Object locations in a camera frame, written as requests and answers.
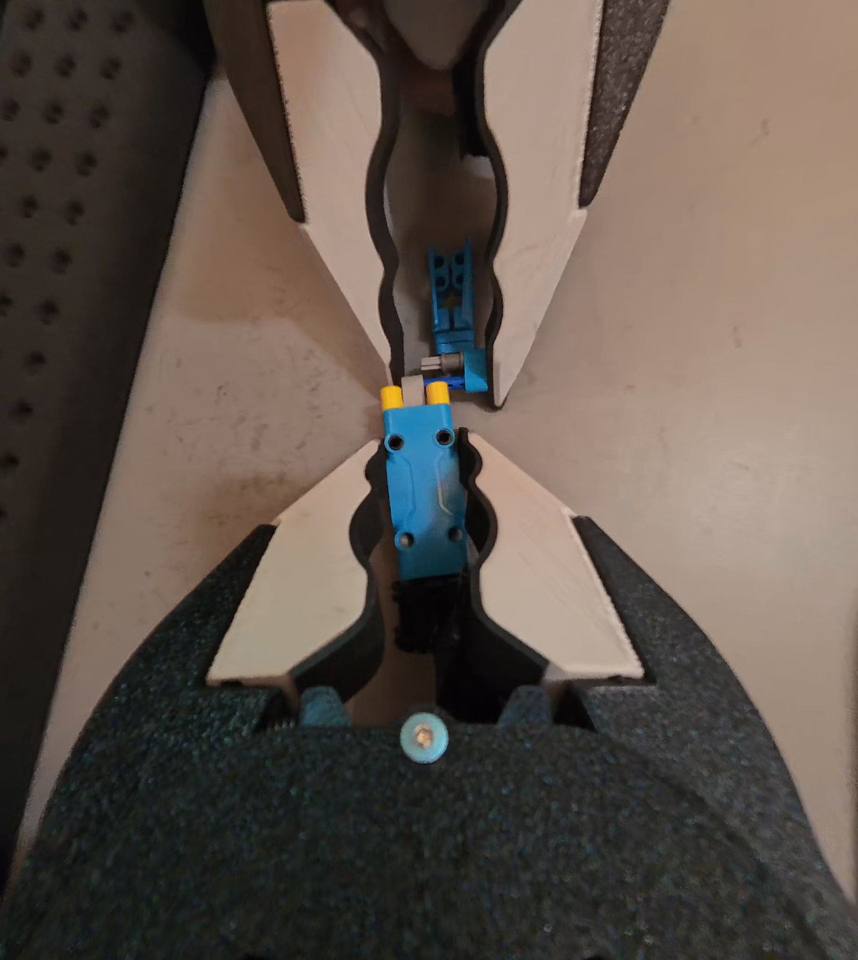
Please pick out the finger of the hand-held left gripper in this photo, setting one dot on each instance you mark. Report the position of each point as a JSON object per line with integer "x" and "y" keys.
{"x": 331, "y": 165}
{"x": 541, "y": 165}

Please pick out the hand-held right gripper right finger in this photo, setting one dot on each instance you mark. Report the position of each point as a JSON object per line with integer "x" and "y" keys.
{"x": 549, "y": 600}

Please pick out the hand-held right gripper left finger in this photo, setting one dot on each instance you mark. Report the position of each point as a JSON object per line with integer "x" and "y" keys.
{"x": 294, "y": 600}

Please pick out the black wheel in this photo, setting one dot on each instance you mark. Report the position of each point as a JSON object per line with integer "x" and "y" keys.
{"x": 421, "y": 615}

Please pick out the small blue beam assembly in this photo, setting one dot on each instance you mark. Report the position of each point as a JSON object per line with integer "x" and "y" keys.
{"x": 450, "y": 300}

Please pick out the blue motor block yellow pins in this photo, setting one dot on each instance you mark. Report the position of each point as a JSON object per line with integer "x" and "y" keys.
{"x": 421, "y": 487}

